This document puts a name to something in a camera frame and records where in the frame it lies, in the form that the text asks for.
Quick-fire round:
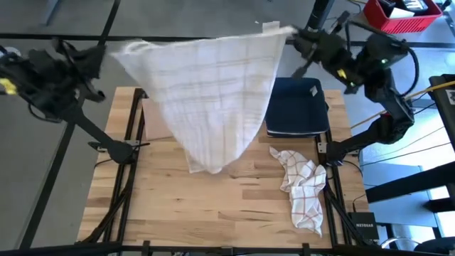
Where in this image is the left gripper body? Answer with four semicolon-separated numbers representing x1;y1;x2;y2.
24;48;88;111

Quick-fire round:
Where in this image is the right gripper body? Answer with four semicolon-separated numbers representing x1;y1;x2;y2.
296;30;355;86

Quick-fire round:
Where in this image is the white beige-checked towel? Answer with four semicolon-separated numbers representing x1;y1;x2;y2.
110;21;298;175

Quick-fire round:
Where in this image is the white red-checked towel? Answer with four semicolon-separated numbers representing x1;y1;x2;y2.
269;146;328;238

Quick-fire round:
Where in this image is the navy fabric basket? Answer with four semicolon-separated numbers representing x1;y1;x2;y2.
264;77;330;139

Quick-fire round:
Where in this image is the grey metal leg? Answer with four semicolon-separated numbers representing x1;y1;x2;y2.
41;0;60;26

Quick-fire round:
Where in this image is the red plastic crate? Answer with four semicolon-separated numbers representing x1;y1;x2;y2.
363;0;443;35

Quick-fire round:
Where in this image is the white flat box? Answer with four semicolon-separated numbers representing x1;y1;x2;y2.
389;6;415;19

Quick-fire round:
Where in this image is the black equipment cabinet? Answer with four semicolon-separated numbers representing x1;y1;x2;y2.
428;73;455;150

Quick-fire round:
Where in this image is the black desk bar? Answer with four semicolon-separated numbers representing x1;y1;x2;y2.
365;161;455;203

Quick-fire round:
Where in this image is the black Netgear router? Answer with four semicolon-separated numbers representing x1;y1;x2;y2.
347;212;380;240

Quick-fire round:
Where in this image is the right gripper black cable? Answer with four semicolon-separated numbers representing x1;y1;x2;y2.
400;44;421;97

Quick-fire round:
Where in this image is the black table frame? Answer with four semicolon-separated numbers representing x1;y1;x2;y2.
76;87;378;256

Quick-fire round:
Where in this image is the yellow cable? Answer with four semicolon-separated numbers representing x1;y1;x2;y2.
350;80;455;129

